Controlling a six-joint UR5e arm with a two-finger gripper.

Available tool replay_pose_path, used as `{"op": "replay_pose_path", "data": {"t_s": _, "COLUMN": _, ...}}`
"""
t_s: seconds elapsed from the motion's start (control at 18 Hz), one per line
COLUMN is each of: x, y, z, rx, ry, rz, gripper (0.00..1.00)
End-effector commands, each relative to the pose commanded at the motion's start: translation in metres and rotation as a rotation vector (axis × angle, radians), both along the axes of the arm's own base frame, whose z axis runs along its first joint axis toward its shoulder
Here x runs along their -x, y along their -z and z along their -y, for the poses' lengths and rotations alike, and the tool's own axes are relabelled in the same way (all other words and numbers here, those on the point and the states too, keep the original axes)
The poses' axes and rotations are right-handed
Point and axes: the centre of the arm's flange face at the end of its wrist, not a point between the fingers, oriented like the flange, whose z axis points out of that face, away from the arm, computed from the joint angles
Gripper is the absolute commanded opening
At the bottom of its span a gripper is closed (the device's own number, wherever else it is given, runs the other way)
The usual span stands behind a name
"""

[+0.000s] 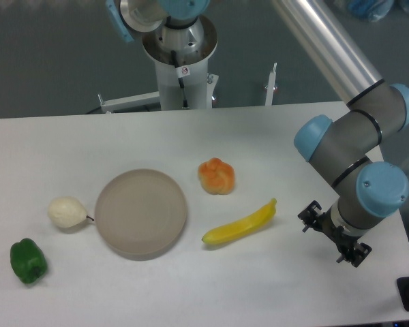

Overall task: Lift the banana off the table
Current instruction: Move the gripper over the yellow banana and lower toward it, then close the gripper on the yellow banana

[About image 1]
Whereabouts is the white metal bracket left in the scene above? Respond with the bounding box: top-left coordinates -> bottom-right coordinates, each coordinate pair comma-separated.
97,91 -> 160,113

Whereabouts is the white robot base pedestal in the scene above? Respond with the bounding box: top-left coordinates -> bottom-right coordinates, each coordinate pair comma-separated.
142,15 -> 217,110

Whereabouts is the green bell pepper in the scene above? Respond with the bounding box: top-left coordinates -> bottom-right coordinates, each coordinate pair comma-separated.
10,238 -> 48,285

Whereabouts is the white metal post right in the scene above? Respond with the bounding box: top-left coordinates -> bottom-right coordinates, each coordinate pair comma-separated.
264,62 -> 278,106

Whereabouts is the orange bread roll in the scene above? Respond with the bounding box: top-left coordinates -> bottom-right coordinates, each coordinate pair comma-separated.
198,157 -> 235,195

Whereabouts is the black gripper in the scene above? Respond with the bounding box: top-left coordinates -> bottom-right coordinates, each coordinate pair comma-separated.
298,200 -> 372,267

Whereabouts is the yellow banana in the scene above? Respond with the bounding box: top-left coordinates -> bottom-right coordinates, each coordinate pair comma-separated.
202,198 -> 277,245

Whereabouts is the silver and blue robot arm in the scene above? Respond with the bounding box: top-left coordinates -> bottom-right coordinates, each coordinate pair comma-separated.
105,1 -> 409,266

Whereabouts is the beige round plate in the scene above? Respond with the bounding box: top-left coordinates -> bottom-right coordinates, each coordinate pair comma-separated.
94,169 -> 187,259

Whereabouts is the blue plastic bag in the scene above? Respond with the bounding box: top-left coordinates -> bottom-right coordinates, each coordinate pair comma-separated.
344,0 -> 394,22

